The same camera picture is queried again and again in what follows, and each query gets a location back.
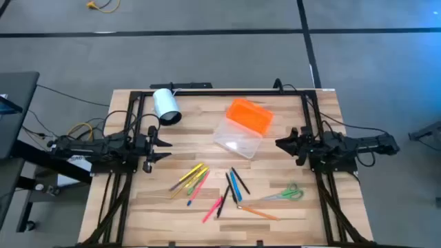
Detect yellow floor cable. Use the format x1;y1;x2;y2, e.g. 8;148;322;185
85;0;121;14

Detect laptop with blue screen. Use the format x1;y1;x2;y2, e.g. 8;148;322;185
0;93;24;116

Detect orange pencil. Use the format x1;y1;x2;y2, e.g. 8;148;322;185
236;205;280;221

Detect black bar at table edge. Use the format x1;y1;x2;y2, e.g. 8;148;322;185
149;81;214;90

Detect green-handled scissors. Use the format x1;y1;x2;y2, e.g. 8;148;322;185
260;182;305;203

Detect white paper sheet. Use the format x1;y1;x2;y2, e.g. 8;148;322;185
57;154;93;187

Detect pink pencil with blue cap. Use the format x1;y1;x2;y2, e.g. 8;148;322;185
186;171;211;207

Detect black floor stand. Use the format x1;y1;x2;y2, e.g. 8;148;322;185
408;120;441;152

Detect yellow cable loop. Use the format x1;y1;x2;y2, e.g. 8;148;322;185
67;122;94;142

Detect pink highlighter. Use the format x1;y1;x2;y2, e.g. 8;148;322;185
202;196;224;224

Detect green marker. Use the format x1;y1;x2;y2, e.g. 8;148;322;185
187;175;206;196

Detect black frame cable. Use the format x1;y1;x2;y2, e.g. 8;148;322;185
273;78;392;136

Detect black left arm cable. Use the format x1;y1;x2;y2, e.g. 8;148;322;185
102;110;163;138

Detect clear box with orange lid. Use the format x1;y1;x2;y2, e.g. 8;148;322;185
212;98;275;160

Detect yellow pencil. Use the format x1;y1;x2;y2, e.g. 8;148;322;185
168;163;205;192

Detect dark grey desk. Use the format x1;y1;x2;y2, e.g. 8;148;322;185
0;70;94;232

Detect blue pen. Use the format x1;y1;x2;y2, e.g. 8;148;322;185
229;170;243;203

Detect thin black floor cable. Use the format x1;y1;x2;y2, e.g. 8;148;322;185
35;83;111;107

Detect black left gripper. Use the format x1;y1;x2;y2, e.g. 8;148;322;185
132;125;173;174

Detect black metal table frame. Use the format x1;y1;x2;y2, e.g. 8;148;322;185
77;88;375;248

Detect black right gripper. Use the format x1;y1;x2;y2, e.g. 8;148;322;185
275;127;316;167

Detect black pen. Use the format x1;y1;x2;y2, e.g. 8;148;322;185
225;172;238;205
216;185;231;219
231;167;252;196

